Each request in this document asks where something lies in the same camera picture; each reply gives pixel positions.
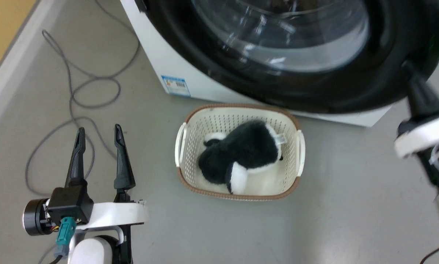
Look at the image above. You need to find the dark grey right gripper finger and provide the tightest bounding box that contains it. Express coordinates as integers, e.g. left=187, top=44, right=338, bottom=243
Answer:
left=402, top=60, right=439, bottom=118

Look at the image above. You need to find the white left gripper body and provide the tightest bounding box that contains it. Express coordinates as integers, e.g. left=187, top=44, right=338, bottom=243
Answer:
left=75, top=191, right=149, bottom=235

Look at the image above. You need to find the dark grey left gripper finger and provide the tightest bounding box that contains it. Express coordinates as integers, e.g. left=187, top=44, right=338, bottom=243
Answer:
left=113, top=124, right=136, bottom=192
left=65, top=127, right=88, bottom=188

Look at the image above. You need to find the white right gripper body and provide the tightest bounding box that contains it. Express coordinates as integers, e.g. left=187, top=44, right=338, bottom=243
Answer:
left=393, top=111, right=439, bottom=192

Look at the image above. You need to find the black round glass washer door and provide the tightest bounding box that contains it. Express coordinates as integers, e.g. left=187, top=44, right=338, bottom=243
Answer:
left=134, top=0, right=439, bottom=114

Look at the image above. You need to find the white washing machine body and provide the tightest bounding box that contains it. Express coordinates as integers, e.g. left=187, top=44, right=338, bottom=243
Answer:
left=120, top=0, right=439, bottom=127

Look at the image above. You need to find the blue energy label sticker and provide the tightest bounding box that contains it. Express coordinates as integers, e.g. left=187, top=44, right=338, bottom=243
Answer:
left=161, top=75, right=191, bottom=98

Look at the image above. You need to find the cream perforated laundry basket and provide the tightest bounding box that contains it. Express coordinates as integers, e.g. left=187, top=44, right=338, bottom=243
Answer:
left=175, top=104, right=306, bottom=201

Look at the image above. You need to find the black and white plush toy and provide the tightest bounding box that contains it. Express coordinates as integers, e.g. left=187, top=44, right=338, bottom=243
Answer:
left=197, top=120, right=284, bottom=195

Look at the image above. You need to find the teal cable connector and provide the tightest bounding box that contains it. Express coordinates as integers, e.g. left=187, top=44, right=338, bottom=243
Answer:
left=54, top=216, right=77, bottom=259

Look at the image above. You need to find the grey floor cable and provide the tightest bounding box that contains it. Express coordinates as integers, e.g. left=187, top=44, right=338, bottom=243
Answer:
left=25, top=0, right=141, bottom=196

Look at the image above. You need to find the thin black cable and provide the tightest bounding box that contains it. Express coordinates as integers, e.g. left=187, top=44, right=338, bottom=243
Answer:
left=419, top=243, right=439, bottom=264

